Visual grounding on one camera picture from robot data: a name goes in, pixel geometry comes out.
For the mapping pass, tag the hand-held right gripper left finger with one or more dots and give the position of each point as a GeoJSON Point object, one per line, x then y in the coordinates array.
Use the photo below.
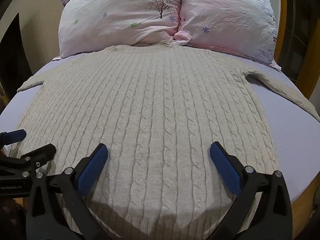
{"type": "Point", "coordinates": [93, 165]}

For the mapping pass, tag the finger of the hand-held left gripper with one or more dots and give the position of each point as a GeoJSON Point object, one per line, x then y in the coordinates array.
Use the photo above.
{"type": "Point", "coordinates": [43, 154]}
{"type": "Point", "coordinates": [15, 135]}

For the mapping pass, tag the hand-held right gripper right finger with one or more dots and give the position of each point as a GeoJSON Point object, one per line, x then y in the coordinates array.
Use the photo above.
{"type": "Point", "coordinates": [224, 166]}

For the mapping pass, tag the pink floral pillow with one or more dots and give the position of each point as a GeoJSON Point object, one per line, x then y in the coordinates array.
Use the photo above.
{"type": "Point", "coordinates": [225, 22]}

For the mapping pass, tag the pink tree-print pillow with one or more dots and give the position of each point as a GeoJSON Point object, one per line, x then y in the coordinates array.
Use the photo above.
{"type": "Point", "coordinates": [117, 15]}

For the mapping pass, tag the wooden bed frame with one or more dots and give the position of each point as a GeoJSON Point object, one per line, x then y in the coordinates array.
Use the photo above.
{"type": "Point", "coordinates": [303, 55]}

